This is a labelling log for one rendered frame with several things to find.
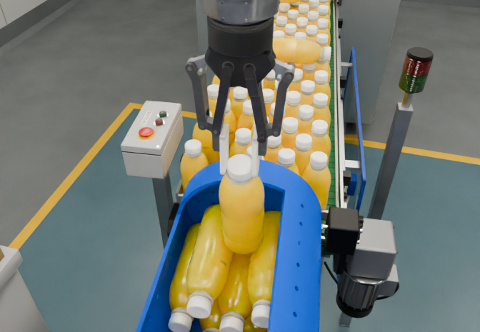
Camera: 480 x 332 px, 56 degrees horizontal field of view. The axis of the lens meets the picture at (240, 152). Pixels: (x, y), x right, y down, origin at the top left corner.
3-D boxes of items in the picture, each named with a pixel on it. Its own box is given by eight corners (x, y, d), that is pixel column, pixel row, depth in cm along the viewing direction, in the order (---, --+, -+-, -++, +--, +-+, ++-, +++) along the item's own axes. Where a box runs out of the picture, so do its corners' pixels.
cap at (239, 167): (256, 165, 67) (256, 157, 66) (251, 185, 65) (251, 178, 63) (230, 161, 68) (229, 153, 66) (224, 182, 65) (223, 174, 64)
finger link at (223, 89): (234, 67, 52) (223, 64, 52) (218, 139, 59) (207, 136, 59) (240, 52, 55) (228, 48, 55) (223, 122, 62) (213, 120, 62)
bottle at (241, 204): (266, 222, 82) (268, 158, 68) (259, 257, 78) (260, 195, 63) (228, 216, 83) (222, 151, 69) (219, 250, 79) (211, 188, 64)
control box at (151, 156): (126, 175, 114) (119, 143, 108) (150, 129, 129) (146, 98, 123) (164, 179, 113) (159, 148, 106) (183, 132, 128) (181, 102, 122)
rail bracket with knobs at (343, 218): (315, 255, 107) (320, 226, 101) (316, 232, 113) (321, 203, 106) (357, 260, 106) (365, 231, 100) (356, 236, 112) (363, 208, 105)
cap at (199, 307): (201, 308, 76) (198, 318, 74) (184, 297, 74) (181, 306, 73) (217, 303, 74) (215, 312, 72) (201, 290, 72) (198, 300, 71)
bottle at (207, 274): (221, 233, 91) (201, 316, 77) (196, 213, 88) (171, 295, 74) (246, 220, 88) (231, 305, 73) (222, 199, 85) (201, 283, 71)
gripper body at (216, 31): (195, 22, 47) (200, 96, 53) (275, 28, 46) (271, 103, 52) (210, -4, 53) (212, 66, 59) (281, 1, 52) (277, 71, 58)
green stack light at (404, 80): (399, 92, 115) (403, 75, 112) (396, 79, 120) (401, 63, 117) (425, 94, 114) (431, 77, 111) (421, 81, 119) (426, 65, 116)
